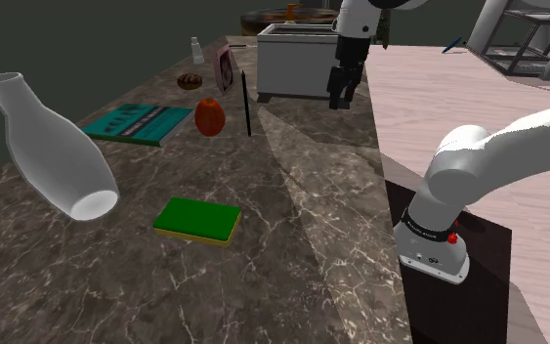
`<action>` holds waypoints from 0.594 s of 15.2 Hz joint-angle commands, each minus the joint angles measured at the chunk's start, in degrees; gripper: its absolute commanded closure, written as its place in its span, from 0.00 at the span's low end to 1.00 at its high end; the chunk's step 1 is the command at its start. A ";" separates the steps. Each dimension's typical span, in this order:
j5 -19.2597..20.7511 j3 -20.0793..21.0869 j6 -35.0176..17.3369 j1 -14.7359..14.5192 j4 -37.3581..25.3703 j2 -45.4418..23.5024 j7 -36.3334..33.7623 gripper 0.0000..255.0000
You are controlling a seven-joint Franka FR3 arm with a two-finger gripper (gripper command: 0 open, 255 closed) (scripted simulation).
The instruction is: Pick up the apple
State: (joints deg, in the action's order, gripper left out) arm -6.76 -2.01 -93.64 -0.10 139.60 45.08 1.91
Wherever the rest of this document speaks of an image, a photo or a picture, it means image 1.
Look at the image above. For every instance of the small white bottle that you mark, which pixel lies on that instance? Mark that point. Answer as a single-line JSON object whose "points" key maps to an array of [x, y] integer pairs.
{"points": [[197, 51]]}

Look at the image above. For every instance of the blue pen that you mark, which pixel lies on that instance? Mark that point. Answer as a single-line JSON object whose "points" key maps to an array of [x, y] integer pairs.
{"points": [[451, 45]]}

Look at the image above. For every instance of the teal book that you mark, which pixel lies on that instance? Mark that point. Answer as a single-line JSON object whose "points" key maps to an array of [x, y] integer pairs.
{"points": [[136, 123]]}

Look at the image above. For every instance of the green and yellow sponge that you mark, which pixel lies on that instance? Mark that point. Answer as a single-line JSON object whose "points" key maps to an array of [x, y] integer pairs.
{"points": [[198, 220]]}

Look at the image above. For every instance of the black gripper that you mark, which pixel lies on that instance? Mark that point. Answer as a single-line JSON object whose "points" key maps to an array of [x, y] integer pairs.
{"points": [[351, 51]]}

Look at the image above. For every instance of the brown bread roll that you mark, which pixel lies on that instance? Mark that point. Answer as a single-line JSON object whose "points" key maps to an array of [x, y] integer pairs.
{"points": [[190, 81]]}

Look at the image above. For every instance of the pink picture frame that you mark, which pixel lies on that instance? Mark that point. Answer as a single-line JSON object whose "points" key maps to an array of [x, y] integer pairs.
{"points": [[224, 69]]}

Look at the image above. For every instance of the white vase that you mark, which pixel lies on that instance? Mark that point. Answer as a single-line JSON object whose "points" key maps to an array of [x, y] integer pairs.
{"points": [[50, 145]]}

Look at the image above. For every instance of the metal frame shelf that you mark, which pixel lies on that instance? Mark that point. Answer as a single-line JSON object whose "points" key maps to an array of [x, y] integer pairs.
{"points": [[524, 38]]}

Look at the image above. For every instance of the red apple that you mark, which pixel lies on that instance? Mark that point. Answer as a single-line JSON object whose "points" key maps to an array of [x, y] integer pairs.
{"points": [[209, 117]]}

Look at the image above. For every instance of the black pen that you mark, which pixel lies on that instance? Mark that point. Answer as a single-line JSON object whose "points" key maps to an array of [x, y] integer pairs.
{"points": [[246, 102]]}

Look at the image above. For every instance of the dark robot stand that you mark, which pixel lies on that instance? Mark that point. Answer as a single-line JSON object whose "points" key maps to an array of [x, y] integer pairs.
{"points": [[465, 305]]}

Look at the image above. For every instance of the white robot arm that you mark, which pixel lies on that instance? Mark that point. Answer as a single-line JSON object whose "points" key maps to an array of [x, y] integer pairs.
{"points": [[465, 167]]}

